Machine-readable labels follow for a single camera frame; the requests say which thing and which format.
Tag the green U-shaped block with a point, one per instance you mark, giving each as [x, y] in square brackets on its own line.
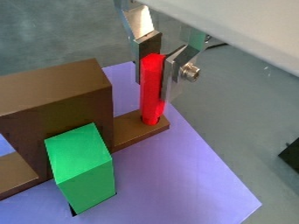
[82, 167]

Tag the brown T-shaped block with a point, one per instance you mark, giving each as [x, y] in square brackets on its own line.
[48, 101]

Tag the purple base board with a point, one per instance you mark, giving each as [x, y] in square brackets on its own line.
[171, 179]

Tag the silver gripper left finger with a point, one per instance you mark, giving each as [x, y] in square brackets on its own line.
[143, 36]

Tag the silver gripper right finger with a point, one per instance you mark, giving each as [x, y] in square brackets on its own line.
[178, 65]

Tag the red peg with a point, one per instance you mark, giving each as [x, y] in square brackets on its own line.
[151, 76]

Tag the black slotted holder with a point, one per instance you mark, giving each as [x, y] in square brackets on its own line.
[290, 154]

